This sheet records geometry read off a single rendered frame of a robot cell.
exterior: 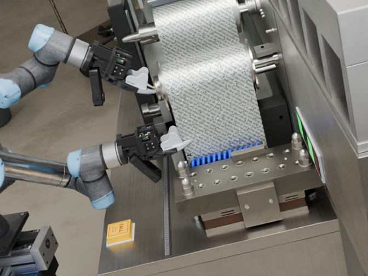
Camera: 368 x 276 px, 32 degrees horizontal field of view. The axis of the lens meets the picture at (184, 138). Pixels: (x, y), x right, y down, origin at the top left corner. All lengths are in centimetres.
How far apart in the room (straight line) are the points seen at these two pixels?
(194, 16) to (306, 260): 78
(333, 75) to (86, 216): 287
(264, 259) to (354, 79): 94
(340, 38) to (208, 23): 111
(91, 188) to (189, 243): 34
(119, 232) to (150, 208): 15
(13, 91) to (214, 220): 64
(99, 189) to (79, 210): 200
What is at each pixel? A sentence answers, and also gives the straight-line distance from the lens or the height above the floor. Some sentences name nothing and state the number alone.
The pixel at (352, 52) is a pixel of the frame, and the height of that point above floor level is 160.
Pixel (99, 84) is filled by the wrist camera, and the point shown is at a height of 133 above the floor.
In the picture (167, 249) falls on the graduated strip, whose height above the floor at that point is 90.
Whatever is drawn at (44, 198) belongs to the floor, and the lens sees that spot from 415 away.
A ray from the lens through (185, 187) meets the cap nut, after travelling 171.
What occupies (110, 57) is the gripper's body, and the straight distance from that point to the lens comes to 176.
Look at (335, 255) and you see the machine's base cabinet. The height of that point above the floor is 78.
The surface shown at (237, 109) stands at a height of 115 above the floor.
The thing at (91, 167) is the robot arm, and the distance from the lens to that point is 184.
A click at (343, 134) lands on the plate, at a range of 102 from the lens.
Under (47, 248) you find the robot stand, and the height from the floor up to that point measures 73.
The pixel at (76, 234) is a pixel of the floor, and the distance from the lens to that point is 368.
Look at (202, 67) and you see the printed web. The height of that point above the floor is 130.
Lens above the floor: 194
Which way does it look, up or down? 27 degrees down
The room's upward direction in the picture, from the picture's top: 17 degrees counter-clockwise
